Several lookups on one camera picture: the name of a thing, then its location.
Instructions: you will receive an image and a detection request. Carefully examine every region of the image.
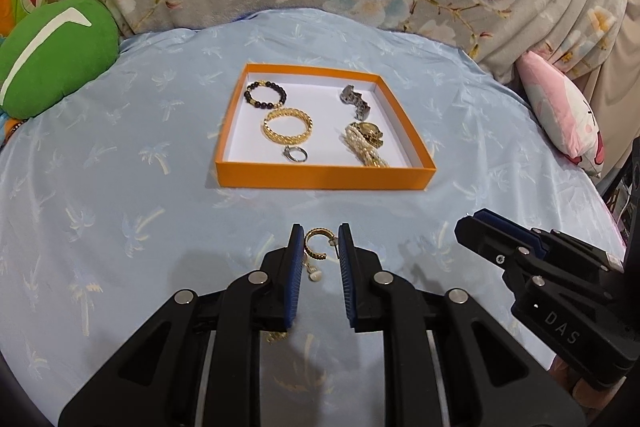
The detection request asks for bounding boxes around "pink pillow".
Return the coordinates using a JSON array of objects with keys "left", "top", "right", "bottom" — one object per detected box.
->
[{"left": 515, "top": 51, "right": 606, "bottom": 178}]

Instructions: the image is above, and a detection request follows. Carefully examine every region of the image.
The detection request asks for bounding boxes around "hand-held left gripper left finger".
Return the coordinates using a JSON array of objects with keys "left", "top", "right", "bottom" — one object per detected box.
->
[{"left": 57, "top": 223, "right": 306, "bottom": 427}]

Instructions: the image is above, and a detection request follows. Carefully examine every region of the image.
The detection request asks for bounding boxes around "gold wristwatch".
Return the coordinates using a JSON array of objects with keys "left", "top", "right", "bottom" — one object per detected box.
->
[{"left": 350, "top": 122, "right": 385, "bottom": 146}]

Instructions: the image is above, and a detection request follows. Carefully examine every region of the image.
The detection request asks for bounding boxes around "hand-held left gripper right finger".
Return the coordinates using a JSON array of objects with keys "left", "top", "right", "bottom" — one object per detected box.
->
[{"left": 337, "top": 222, "right": 586, "bottom": 427}]

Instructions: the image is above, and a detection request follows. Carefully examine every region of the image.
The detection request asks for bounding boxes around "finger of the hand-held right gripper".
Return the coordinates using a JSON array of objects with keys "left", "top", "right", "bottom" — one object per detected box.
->
[
  {"left": 475, "top": 208, "right": 545, "bottom": 254},
  {"left": 455, "top": 216, "right": 545, "bottom": 289}
]

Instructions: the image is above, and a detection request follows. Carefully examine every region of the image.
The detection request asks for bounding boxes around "silver wristwatch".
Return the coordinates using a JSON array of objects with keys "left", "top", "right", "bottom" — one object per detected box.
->
[{"left": 340, "top": 85, "right": 373, "bottom": 120}]

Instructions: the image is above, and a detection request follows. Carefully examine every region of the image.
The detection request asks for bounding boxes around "green plush cushion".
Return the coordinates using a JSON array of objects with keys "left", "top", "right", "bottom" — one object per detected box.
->
[{"left": 0, "top": 0, "right": 120, "bottom": 120}]

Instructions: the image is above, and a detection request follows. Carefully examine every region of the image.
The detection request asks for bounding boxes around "pearl bracelet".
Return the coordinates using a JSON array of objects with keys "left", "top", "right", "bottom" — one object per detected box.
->
[{"left": 344, "top": 127, "right": 391, "bottom": 168}]

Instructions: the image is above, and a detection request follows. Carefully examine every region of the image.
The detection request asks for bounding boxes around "orange cardboard box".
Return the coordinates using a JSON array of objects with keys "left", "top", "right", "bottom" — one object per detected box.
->
[{"left": 215, "top": 63, "right": 437, "bottom": 192}]

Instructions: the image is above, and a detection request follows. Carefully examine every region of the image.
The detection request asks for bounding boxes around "gold chain bangle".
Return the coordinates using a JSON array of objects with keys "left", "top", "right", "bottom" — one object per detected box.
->
[{"left": 262, "top": 107, "right": 313, "bottom": 145}]

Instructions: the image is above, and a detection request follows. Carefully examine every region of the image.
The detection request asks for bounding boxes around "black bead bracelet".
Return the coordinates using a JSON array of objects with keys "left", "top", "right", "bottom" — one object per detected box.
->
[{"left": 244, "top": 80, "right": 288, "bottom": 110}]

